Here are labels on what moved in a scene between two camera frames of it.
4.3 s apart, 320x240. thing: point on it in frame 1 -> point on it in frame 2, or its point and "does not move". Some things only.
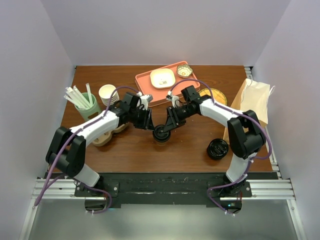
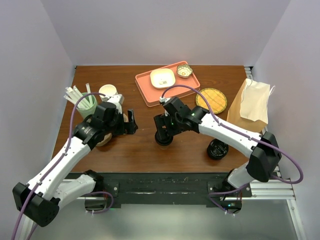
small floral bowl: x=184 y=70 does not move
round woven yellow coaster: x=218 y=96 does not move
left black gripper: x=146 y=124 -> x=129 y=127
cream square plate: x=162 y=78 does not move
